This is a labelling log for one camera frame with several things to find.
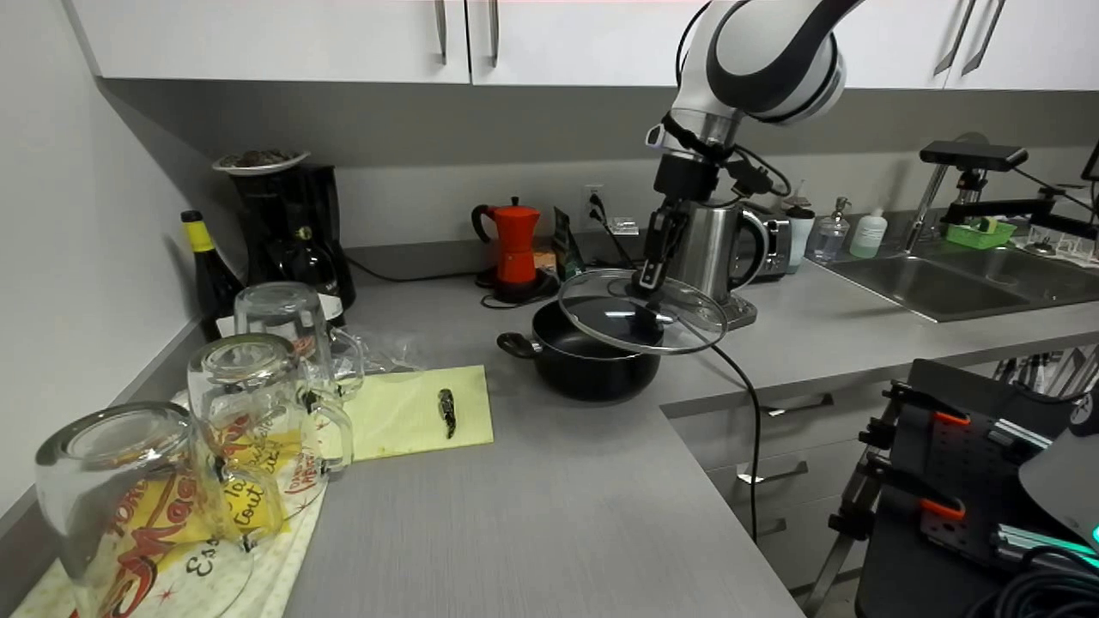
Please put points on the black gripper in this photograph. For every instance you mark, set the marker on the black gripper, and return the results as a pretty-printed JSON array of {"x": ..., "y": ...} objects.
[{"x": 680, "y": 183}]

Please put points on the glass lid with black knob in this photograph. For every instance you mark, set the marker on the glass lid with black knob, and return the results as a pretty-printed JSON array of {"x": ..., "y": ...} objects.
[{"x": 609, "y": 307}]

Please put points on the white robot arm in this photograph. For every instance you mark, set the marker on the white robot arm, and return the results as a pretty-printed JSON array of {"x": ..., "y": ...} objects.
[{"x": 751, "y": 60}]

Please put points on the black cooking pot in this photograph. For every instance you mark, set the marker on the black cooking pot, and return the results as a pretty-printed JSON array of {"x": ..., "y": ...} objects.
[{"x": 574, "y": 360}]

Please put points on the red moka pot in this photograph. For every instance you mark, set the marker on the red moka pot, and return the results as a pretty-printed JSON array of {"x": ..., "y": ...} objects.
[{"x": 514, "y": 233}]

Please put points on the stainless steel electric kettle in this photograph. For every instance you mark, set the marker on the stainless steel electric kettle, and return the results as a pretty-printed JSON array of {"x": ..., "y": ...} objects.
[{"x": 721, "y": 249}]

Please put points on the silver toaster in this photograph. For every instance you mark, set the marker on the silver toaster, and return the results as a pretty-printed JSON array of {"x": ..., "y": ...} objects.
[{"x": 783, "y": 239}]

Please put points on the small dark object on mat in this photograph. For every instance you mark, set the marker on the small dark object on mat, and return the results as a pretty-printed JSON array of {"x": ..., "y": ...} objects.
[{"x": 446, "y": 413}]

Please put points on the white soap bottle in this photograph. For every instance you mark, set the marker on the white soap bottle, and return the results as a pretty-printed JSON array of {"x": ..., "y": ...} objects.
[{"x": 866, "y": 239}]

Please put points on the yellow cloth mat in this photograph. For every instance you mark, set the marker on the yellow cloth mat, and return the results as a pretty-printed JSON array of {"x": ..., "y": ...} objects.
[{"x": 398, "y": 416}]

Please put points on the stainless steel sink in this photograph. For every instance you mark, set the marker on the stainless steel sink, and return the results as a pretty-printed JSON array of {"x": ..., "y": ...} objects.
[{"x": 972, "y": 283}]

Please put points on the white upper cabinets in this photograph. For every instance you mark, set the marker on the white upper cabinets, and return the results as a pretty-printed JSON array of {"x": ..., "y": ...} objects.
[{"x": 1008, "y": 47}]

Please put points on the far upturned glass mug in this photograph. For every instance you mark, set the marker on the far upturned glass mug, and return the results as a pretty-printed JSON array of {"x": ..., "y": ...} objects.
[{"x": 309, "y": 322}]

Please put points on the upturned glass mug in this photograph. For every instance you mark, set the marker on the upturned glass mug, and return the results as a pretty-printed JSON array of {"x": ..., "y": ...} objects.
[
  {"x": 309, "y": 322},
  {"x": 274, "y": 436},
  {"x": 124, "y": 488}
]

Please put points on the black coffee maker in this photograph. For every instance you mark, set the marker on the black coffee maker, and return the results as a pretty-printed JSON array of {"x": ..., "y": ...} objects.
[{"x": 288, "y": 222}]

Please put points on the black pegboard cart with clamps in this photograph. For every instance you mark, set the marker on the black pegboard cart with clamps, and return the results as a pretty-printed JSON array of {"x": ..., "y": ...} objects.
[{"x": 972, "y": 497}]

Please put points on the middle upturned glass mug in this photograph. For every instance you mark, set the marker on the middle upturned glass mug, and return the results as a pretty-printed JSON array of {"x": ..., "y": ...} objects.
[{"x": 274, "y": 436}]

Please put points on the dark wine bottle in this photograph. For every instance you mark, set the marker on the dark wine bottle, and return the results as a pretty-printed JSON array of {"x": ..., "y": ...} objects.
[{"x": 213, "y": 283}]

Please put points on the near upturned glass mug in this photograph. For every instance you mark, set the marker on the near upturned glass mug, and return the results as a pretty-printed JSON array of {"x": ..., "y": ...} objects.
[{"x": 124, "y": 488}]

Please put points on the black camera on stand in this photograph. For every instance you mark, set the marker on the black camera on stand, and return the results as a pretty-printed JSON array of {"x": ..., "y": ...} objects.
[{"x": 977, "y": 158}]

